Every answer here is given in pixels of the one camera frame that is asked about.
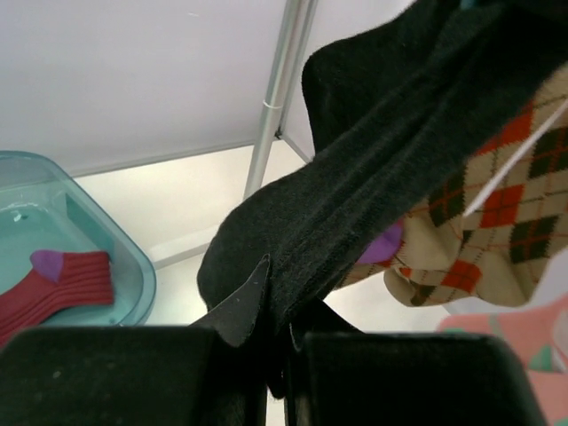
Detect beige argyle sock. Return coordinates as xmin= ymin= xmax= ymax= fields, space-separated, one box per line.
xmin=344 ymin=68 xmax=567 ymax=307

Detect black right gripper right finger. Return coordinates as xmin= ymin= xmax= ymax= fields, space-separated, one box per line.
xmin=284 ymin=321 xmax=546 ymax=426

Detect pink patterned sock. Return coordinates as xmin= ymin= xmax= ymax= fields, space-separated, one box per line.
xmin=438 ymin=295 xmax=567 ymax=425

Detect teal plastic basin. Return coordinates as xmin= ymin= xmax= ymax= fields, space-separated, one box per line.
xmin=1 ymin=151 xmax=156 ymax=326

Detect silver clothes rack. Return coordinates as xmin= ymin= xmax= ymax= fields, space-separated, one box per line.
xmin=243 ymin=0 xmax=318 ymax=199

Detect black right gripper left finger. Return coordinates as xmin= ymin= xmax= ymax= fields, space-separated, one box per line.
xmin=1 ymin=257 xmax=270 ymax=425

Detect black sock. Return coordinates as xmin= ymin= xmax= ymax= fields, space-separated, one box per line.
xmin=197 ymin=1 xmax=567 ymax=398

